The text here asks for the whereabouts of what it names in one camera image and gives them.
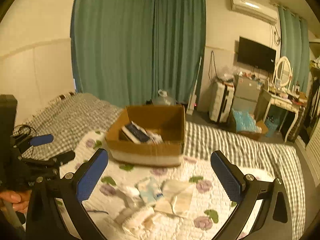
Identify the small teal curtain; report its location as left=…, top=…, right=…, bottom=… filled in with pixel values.
left=278, top=6, right=310, bottom=93

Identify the white hard suitcase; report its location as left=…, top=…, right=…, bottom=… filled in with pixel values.
left=209, top=81, right=234, bottom=123

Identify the light blue white sock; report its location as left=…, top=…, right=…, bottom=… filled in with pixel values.
left=136, top=177, right=163, bottom=206

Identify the white oval vanity mirror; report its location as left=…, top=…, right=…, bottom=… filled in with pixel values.
left=273, top=56, right=293, bottom=88

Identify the white air conditioner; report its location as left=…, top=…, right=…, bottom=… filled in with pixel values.
left=231, top=0, right=278, bottom=24

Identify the grey checked bed sheet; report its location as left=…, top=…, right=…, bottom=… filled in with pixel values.
left=24, top=94, right=306, bottom=239

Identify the clear plastic bag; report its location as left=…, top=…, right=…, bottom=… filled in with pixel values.
left=217, top=65, right=237, bottom=82

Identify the black wall television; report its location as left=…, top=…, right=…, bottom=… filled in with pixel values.
left=237, top=36, right=276, bottom=73

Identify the white stick vacuum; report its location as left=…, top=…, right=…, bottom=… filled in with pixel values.
left=186, top=57, right=202, bottom=115

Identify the brown cardboard box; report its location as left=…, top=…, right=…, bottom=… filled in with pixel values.
left=106, top=105, right=185, bottom=167

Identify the clear water jug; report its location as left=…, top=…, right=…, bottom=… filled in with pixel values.
left=152, top=89, right=176, bottom=106

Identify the person's left hand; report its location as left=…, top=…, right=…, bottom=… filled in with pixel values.
left=1, top=190, right=31, bottom=213

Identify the cardboard box with blue wrap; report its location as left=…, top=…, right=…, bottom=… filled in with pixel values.
left=228, top=109, right=268, bottom=141

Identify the white floral quilted blanket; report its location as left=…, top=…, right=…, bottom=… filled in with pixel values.
left=56, top=129, right=276, bottom=240

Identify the white lace cloth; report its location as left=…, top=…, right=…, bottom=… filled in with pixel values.
left=153, top=179, right=195, bottom=218

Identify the white dressing table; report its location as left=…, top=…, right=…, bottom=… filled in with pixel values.
left=254, top=88, right=306, bottom=142

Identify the black cable on bed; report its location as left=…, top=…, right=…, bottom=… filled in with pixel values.
left=11, top=124, right=38, bottom=143

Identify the silver mini fridge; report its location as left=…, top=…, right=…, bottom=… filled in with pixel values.
left=232, top=76, right=261, bottom=114

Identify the large teal curtain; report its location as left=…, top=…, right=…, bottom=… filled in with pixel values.
left=71, top=0, right=206, bottom=107

